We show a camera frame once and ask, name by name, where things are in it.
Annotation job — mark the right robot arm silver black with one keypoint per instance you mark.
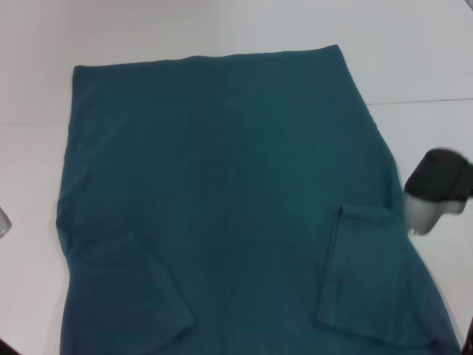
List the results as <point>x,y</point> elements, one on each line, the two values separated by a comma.
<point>439,177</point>

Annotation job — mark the teal blue t-shirt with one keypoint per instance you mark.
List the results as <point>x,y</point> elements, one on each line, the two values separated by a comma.
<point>229,207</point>

